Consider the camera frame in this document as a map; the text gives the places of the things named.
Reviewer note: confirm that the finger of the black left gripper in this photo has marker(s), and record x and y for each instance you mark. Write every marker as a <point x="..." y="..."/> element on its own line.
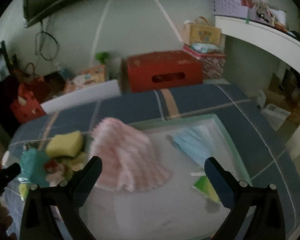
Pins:
<point x="7" y="175"/>

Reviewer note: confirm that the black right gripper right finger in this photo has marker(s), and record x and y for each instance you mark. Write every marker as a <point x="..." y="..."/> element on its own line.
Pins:
<point x="238" y="196"/>

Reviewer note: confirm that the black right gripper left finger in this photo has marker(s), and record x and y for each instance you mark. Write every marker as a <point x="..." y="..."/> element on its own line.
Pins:
<point x="38" y="221"/>

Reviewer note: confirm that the green tissue pack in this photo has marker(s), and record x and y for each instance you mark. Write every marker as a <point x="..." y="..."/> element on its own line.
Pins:
<point x="23" y="191"/>
<point x="203" y="185"/>

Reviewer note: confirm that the light blue face mask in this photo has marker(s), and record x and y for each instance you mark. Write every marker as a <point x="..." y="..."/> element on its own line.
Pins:
<point x="195" y="141"/>

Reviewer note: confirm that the pink fluffy cloth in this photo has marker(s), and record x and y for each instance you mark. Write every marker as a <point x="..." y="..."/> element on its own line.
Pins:
<point x="129" y="160"/>

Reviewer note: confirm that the teal plastic box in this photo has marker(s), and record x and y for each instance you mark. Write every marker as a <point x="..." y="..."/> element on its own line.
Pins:
<point x="32" y="166"/>

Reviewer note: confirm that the pink patterned sock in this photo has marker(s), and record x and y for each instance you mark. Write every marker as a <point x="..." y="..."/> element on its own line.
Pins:
<point x="63" y="168"/>

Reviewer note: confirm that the yellow sponge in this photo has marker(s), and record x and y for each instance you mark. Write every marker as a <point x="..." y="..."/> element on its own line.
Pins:
<point x="68" y="145"/>

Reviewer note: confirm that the white green storage bin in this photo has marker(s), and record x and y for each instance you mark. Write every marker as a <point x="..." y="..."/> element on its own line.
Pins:
<point x="176" y="210"/>

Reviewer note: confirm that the red gift bag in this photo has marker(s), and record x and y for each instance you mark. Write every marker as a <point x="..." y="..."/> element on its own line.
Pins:
<point x="32" y="92"/>

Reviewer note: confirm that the colourful toy box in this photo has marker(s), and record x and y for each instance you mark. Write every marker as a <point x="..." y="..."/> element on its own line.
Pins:
<point x="91" y="76"/>

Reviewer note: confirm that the red patterned box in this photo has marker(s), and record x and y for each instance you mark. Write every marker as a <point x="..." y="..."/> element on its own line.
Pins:
<point x="212" y="63"/>

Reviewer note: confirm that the white shelf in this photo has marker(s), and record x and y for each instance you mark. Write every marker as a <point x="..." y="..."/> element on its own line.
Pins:
<point x="279" y="44"/>

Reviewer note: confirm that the red cardboard box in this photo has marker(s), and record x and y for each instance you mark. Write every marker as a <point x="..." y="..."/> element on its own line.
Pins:
<point x="158" y="70"/>

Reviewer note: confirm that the yellow carton with handle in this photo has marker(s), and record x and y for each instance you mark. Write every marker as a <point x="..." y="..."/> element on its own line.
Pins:
<point x="200" y="31"/>

